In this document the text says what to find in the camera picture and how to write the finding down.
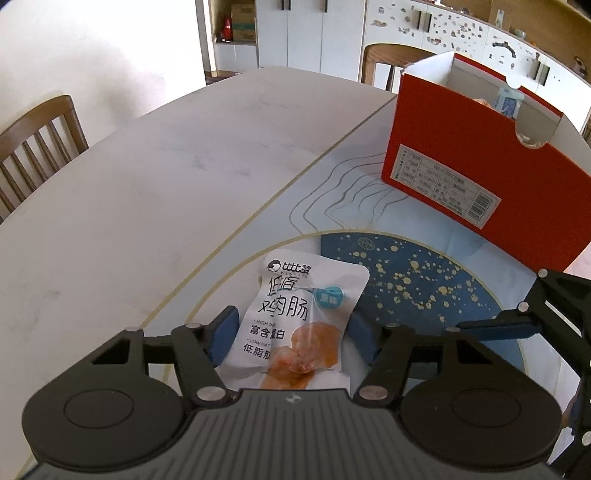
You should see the cardboard box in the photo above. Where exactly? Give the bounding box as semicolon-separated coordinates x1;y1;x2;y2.
229;2;257;42

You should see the red shoebox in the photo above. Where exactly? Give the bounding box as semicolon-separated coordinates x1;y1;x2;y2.
381;51;591;273

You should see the white blueberry print packet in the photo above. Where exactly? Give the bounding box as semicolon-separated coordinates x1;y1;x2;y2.
495;89;526;121

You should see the white wall cabinet unit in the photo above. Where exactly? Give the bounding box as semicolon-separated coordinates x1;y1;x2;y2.
208;0;591;153

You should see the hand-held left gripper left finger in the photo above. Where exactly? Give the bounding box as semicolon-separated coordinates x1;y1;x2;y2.
74;305;241;407

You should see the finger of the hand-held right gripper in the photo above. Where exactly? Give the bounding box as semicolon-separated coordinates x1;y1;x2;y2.
457;270;591;344

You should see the white sausage snack packet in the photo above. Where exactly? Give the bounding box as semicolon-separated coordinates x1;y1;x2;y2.
217;249;370;391

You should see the wooden chair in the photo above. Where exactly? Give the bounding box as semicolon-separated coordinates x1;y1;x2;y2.
0;95;89;224
361;43;444;93

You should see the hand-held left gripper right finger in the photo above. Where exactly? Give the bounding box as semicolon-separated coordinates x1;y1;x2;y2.
352;314;504;406

